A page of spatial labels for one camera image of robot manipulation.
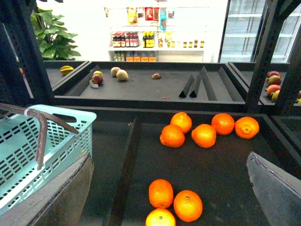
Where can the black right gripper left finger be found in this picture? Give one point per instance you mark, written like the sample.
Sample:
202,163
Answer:
58,203

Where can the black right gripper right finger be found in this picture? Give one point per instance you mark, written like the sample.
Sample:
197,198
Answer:
278,192

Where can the light blue plastic basket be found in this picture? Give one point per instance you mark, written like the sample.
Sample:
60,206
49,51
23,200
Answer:
19,173

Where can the grey basket handle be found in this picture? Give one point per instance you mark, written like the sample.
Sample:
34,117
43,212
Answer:
42,118

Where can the orange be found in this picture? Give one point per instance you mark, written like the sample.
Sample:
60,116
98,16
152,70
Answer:
172,136
182,120
188,205
161,194
204,135
223,123
160,217
246,127

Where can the yellow starfruit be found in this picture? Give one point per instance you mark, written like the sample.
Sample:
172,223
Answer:
66,70

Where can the green potted plant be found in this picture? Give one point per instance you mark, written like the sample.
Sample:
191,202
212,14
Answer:
54,40

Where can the glass door refrigerator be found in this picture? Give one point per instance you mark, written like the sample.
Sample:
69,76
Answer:
243,27

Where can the white grocery shelf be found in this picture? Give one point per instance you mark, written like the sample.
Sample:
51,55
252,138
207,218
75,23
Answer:
157,33

